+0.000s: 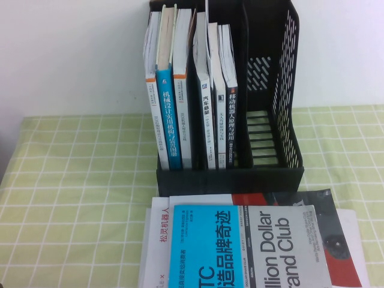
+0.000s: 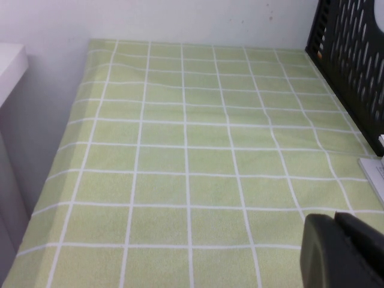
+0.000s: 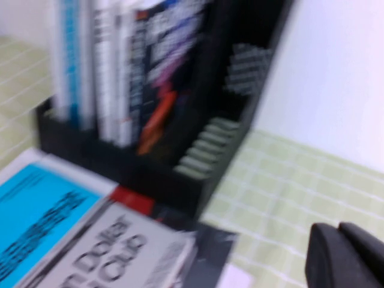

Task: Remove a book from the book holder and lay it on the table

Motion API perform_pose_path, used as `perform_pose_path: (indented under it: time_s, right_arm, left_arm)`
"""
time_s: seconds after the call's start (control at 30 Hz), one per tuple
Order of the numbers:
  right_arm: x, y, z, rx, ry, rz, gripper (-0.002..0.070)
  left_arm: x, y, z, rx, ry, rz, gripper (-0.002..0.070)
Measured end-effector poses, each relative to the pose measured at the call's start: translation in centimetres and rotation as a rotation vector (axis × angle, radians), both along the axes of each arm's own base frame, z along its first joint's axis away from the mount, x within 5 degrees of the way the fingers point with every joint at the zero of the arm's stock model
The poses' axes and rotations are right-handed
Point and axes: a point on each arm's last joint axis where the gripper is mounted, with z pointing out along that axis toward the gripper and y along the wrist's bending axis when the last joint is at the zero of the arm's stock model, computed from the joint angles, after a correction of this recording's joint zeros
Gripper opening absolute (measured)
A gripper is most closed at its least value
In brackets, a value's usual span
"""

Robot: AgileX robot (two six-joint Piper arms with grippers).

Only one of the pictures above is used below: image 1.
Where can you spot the blue and grey brand book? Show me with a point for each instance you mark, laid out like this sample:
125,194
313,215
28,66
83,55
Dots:
210,249

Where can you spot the brochure with orange robot arm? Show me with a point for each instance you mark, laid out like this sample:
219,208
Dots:
333,228

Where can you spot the dark teal book white spine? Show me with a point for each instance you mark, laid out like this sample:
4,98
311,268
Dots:
207,126

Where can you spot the thick white book orange band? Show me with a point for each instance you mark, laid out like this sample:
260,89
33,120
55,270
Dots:
184,120

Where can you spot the blue spine mechanical design book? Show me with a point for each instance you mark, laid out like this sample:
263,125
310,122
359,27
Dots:
171,120

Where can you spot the white spine book black square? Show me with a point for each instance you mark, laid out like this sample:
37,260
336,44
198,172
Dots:
221,126

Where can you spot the thin white book orange band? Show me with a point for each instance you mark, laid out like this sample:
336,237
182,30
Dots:
156,120

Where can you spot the black spine mobile robot book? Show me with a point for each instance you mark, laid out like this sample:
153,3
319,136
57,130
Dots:
232,126

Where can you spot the black plastic book holder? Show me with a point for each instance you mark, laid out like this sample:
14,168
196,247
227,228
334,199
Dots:
279,177

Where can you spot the white brochure red title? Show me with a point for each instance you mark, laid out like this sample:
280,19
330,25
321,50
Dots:
159,234

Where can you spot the green checked tablecloth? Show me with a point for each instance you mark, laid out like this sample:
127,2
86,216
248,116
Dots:
75,195

